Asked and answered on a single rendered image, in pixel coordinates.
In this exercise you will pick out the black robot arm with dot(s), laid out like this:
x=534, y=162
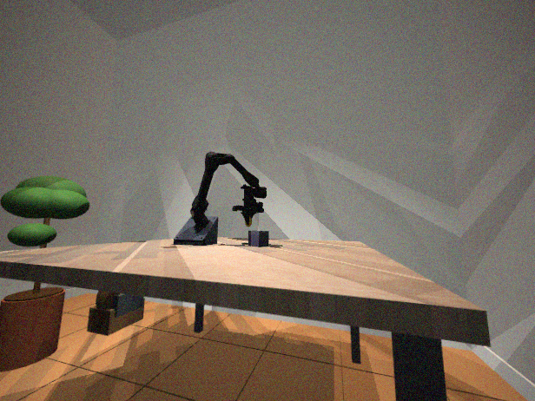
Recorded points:
x=212, y=162

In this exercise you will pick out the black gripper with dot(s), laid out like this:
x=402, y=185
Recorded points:
x=247, y=211

